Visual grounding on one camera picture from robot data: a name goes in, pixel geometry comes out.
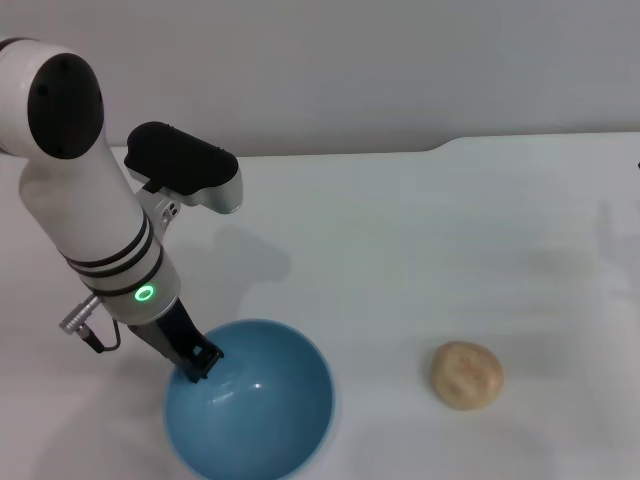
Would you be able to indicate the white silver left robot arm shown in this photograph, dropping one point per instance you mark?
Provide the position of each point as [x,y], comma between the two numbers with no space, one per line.
[85,200]

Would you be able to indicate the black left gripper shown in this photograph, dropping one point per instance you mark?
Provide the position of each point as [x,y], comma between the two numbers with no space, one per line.
[170,330]

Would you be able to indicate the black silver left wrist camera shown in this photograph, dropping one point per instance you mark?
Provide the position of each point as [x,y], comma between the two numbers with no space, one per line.
[185,160]

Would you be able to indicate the round beige egg yolk pastry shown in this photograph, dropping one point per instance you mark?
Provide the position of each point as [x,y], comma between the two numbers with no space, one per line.
[466,376]

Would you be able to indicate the blue ceramic bowl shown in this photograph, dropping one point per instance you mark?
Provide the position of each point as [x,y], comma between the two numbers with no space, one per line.
[260,425]

